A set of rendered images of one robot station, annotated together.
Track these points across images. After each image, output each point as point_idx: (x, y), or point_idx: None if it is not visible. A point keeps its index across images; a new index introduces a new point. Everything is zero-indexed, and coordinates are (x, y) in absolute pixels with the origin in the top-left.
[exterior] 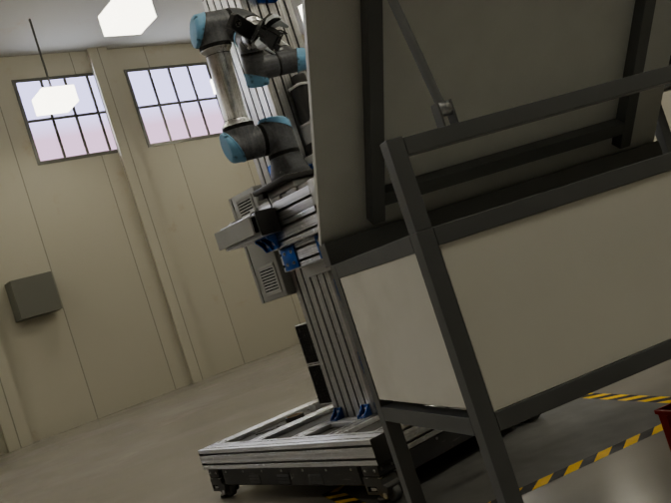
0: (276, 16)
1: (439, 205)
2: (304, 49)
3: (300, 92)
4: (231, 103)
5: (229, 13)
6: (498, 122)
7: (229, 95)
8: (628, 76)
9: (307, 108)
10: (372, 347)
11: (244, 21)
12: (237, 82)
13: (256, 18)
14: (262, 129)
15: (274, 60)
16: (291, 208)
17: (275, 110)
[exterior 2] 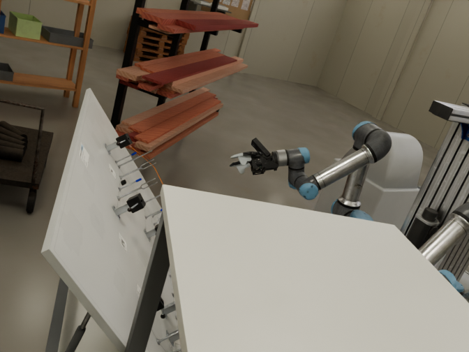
0: (233, 155)
1: None
2: (306, 187)
3: (414, 221)
4: (345, 186)
5: (368, 134)
6: None
7: (346, 181)
8: (51, 320)
9: (407, 234)
10: None
11: (256, 146)
12: (355, 177)
13: (365, 149)
14: (345, 214)
15: (293, 179)
16: None
17: (406, 217)
